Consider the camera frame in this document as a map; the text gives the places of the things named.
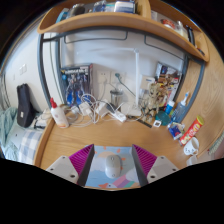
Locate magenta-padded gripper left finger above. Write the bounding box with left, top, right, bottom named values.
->
left=45, top=143, right=96, bottom=187

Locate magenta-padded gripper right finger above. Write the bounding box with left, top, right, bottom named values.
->
left=131, top=143, right=180, bottom=188

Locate grey and white computer mouse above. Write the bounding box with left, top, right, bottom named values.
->
left=104, top=154, right=123, bottom=179

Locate blue cartoon sun mouse pad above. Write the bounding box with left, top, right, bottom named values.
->
left=84, top=144, right=141, bottom=189

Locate white mug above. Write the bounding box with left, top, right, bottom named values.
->
left=183, top=136, right=200, bottom=156

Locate blue snack packet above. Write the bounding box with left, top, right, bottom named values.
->
left=167, top=121, right=185, bottom=140

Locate blue plaid bedding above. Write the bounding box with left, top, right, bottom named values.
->
left=18, top=128, right=44, bottom=165

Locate red chip can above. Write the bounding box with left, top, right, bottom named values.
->
left=179, top=114, right=205, bottom=146

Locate teal round container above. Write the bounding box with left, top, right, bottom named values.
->
left=155, top=110, right=172, bottom=127

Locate white red-pump lotion bottle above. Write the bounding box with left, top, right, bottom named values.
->
left=49, top=97, right=70, bottom=129

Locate blue spray bottle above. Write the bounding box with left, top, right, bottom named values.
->
left=171, top=91, right=190, bottom=124

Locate blue tube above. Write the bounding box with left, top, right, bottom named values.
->
left=164, top=100, right=176, bottom=116

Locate white charger block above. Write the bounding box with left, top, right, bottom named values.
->
left=78, top=101, right=94, bottom=118
left=94, top=101, right=109, bottom=118

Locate teal blanket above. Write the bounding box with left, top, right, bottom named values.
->
left=0, top=107, right=19, bottom=161

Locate white power strip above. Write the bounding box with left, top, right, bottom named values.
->
left=109, top=109, right=128, bottom=123

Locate beige robot figurine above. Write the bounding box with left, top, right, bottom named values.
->
left=146, top=82, right=164, bottom=116

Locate black bag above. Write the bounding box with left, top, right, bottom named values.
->
left=16, top=83, right=37, bottom=129

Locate metal cup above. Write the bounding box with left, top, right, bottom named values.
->
left=109, top=88, right=124, bottom=108

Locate robot model kit box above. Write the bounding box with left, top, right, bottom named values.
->
left=59, top=63, right=94, bottom=108

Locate colourful printed box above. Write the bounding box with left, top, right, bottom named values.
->
left=154, top=62, right=183, bottom=101

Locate white desk lamp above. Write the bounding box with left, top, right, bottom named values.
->
left=93, top=46, right=143, bottom=118

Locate wooden shelf unit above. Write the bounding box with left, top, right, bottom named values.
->
left=37, top=0, right=210, bottom=63

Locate white charging cable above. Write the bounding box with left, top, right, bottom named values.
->
left=68, top=93, right=134, bottom=128

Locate dark green cable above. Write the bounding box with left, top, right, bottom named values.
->
left=114, top=72, right=137, bottom=98

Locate white wall outlet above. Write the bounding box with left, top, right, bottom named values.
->
left=97, top=70, right=112, bottom=84

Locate grey metal bed frame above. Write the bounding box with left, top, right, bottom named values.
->
left=37, top=26, right=206, bottom=123

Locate white light switch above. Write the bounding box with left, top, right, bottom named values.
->
left=18, top=63, right=28, bottom=76

